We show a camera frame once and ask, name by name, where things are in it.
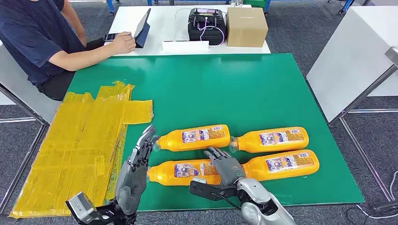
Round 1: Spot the tablet with dark cover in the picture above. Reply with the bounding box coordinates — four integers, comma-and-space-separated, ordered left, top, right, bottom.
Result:
133, 8, 152, 49

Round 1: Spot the brown cardboard box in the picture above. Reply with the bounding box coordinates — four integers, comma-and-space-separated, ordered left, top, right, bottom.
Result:
226, 7, 268, 48

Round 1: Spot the black floor cable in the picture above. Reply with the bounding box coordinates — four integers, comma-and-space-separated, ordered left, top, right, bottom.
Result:
346, 203, 398, 219

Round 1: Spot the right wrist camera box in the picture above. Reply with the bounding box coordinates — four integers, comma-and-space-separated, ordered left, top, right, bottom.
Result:
189, 177, 237, 202

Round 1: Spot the white table with devices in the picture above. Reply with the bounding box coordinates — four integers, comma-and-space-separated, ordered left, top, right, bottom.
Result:
104, 4, 271, 57

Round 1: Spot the pale purple cable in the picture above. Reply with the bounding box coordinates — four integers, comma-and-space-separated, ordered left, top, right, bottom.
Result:
197, 17, 225, 46

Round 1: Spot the person's right hand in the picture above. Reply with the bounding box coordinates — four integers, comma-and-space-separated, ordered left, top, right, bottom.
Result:
110, 31, 137, 55

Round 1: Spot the orange plastic bottle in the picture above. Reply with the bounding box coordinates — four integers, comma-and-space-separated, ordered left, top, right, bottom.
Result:
154, 125, 231, 152
146, 159, 223, 187
229, 127, 310, 154
241, 150, 320, 182

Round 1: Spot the blue metal rack frame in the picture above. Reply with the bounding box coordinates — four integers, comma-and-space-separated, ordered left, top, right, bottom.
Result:
106, 0, 355, 16

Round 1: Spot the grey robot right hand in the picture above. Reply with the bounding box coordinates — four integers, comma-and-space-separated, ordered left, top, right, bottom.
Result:
203, 147, 246, 187

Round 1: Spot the yellow plastic sheet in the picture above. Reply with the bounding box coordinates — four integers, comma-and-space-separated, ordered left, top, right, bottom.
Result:
9, 81, 154, 218

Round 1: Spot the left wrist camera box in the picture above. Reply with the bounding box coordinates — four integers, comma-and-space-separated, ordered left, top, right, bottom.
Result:
65, 191, 97, 225

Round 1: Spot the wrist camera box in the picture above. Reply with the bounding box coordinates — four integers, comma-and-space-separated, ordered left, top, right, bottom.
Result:
189, 177, 237, 202
65, 191, 97, 225

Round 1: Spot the white table with metal frame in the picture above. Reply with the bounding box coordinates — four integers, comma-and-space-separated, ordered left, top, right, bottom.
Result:
306, 5, 398, 203
0, 40, 62, 215

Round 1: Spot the person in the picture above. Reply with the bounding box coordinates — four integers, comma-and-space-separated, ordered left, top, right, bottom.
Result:
0, 0, 137, 102

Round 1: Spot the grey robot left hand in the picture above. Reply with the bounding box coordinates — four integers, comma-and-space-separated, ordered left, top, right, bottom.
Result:
115, 124, 160, 217

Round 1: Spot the thin white cable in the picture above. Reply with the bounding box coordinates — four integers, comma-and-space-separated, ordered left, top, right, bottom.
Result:
173, 7, 191, 42

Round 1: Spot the black carrying case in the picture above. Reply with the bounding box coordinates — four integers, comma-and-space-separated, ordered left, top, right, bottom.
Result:
188, 7, 227, 46

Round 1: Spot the green plastic crate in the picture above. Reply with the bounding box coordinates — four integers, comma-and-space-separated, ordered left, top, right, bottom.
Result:
242, 0, 268, 8

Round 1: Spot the white floor cable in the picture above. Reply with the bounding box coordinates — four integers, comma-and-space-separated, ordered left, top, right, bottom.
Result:
356, 170, 398, 219

